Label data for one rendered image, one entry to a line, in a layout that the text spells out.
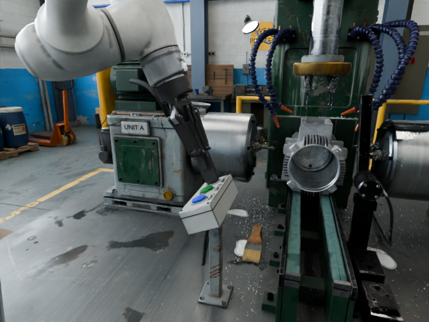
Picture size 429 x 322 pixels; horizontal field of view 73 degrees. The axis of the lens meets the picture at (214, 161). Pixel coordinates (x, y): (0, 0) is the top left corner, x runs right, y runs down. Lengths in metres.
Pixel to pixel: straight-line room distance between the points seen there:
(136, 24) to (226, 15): 5.72
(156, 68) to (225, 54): 5.64
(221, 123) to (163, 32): 0.45
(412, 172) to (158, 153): 0.77
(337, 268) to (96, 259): 0.63
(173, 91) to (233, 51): 5.62
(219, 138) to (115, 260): 0.48
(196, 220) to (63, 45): 0.37
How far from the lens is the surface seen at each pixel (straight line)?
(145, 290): 0.79
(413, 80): 6.40
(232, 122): 0.98
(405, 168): 0.98
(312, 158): 1.15
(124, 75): 1.08
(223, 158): 0.96
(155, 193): 1.09
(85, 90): 7.74
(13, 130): 5.60
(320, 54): 1.01
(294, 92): 1.25
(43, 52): 0.59
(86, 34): 0.56
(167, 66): 0.61
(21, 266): 0.99
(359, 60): 1.25
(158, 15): 0.64
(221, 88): 6.03
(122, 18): 0.62
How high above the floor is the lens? 1.31
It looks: 17 degrees down
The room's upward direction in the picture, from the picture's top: straight up
